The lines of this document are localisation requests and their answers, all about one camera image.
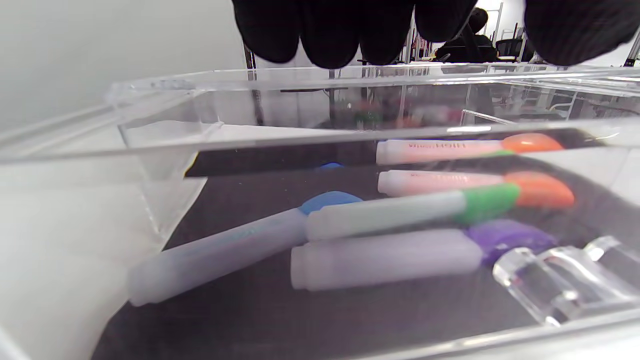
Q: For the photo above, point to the person's left hand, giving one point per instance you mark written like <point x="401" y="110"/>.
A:
<point x="330" y="30"/>

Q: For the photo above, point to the blue highlighter cap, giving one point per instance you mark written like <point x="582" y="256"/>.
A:
<point x="327" y="201"/>

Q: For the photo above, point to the orange highlighter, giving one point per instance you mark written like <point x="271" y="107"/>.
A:
<point x="440" y="182"/>

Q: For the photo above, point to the green highlighter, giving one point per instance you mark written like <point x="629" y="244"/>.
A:
<point x="385" y="215"/>

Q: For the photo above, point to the green highlighter cap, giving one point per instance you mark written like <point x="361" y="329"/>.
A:
<point x="487" y="202"/>

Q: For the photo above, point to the purple highlighter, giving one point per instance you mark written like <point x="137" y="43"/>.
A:
<point x="385" y="260"/>

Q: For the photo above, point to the blue highlighter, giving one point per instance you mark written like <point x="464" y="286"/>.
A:
<point x="215" y="255"/>

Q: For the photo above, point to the orange highlighter cap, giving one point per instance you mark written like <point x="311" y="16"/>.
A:
<point x="545" y="190"/>

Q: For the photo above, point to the purple highlighter cap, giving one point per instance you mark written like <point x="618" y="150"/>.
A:
<point x="510" y="237"/>

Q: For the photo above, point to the clear acrylic drawer box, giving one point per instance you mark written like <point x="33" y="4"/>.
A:
<point x="250" y="325"/>

